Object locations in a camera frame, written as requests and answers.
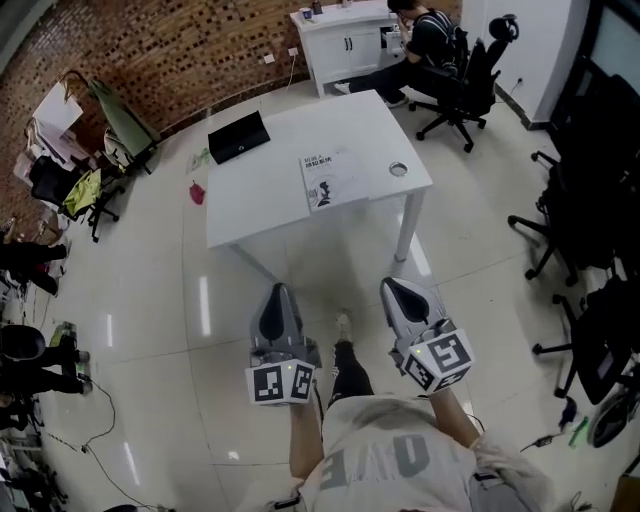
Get person's left forearm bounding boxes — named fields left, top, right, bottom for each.
left=288, top=394, right=326, bottom=481

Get brown cardboard box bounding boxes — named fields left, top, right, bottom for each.
left=614, top=472, right=640, bottom=512

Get person's black trouser leg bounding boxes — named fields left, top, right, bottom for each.
left=327, top=339, right=375, bottom=401

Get black wheel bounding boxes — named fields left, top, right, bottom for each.
left=587, top=384, right=640, bottom=449

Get white board sheet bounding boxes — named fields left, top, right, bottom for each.
left=32, top=82, right=85, bottom=136

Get black rectangular case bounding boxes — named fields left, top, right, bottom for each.
left=207, top=110, right=272, bottom=166

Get green plastic tool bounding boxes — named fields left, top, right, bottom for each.
left=567, top=417, right=591, bottom=447

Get white printed booklet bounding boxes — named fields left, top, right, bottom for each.
left=298, top=148, right=371, bottom=214

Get blue and white bottle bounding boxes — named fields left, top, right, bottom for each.
left=558, top=395, right=579, bottom=432

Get lime green cloth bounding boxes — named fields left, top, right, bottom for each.
left=62, top=168, right=104, bottom=219

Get person's light shirt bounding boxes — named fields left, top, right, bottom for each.
left=272, top=394, right=556, bottom=512

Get white cabinet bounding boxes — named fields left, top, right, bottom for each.
left=288, top=0, right=406, bottom=99

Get person's right forearm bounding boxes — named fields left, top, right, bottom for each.
left=427, top=387, right=484, bottom=449

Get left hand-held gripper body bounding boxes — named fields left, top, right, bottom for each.
left=244, top=344, right=321, bottom=409

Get cream white bag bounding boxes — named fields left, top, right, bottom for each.
left=102, top=128, right=131, bottom=170

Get white table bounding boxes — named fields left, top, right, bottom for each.
left=205, top=88, right=434, bottom=281

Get person's beige shoe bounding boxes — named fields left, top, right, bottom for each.
left=333, top=308, right=355, bottom=344

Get black framed glass partition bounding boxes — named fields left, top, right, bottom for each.
left=582, top=0, right=640, bottom=101

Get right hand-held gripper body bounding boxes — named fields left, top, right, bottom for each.
left=389, top=317, right=475, bottom=394

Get clear green plastic bag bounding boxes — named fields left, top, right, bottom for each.
left=185, top=147, right=211, bottom=175

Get white hanging garments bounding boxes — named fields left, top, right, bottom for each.
left=12, top=117, right=81, bottom=181

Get black office chair with headrest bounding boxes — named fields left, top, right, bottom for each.
left=408, top=13, right=520, bottom=154

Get black mesh office chair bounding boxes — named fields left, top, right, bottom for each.
left=29, top=155, right=126, bottom=244

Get black power adapter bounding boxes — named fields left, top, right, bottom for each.
left=519, top=434, right=556, bottom=454

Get olive green garment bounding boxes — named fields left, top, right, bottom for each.
left=88, top=77, right=162, bottom=174

